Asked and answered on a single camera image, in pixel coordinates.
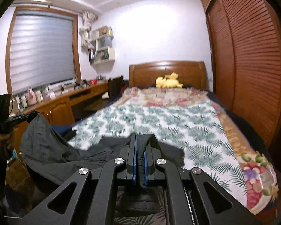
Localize wooden desk with cabinets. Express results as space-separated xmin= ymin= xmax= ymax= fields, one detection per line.
xmin=0 ymin=81 xmax=110 ymax=189

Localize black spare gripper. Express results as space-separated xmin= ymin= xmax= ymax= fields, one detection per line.
xmin=73 ymin=79 xmax=91 ymax=90

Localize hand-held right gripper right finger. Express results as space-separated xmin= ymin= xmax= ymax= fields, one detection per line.
xmin=143 ymin=134 xmax=260 ymax=225

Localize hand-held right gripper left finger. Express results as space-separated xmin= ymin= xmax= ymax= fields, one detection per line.
xmin=19 ymin=133 xmax=138 ymax=225

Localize white wall shelf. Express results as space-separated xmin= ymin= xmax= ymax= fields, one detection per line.
xmin=88 ymin=26 xmax=116 ymax=65

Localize yellow plush toy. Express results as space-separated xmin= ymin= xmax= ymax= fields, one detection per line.
xmin=155 ymin=72 xmax=184 ymax=89

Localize dark wooden chair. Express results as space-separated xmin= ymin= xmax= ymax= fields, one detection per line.
xmin=107 ymin=75 xmax=124 ymax=99

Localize leaf print bed sheet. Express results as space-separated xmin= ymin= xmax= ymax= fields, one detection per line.
xmin=68 ymin=98 xmax=247 ymax=225

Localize bottles on desk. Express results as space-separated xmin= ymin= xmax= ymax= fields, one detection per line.
xmin=25 ymin=87 xmax=37 ymax=105

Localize dark grey jacket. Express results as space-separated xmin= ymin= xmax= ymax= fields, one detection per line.
xmin=19 ymin=112 xmax=185 ymax=217

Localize floral blanket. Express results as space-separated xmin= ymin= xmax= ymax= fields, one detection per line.
xmin=121 ymin=86 xmax=280 ymax=210

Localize wooden bed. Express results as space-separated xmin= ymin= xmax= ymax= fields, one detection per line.
xmin=68 ymin=60 xmax=281 ymax=217

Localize grey window blind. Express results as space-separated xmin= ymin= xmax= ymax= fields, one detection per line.
xmin=10 ymin=12 xmax=77 ymax=95

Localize person's left hand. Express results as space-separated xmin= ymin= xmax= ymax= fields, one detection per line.
xmin=0 ymin=131 xmax=10 ymax=161

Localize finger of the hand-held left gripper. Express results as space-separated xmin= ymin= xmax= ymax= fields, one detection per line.
xmin=11 ymin=111 xmax=41 ymax=127

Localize wooden louvred wardrobe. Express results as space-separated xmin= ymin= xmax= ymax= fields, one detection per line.
xmin=200 ymin=0 xmax=281 ymax=147

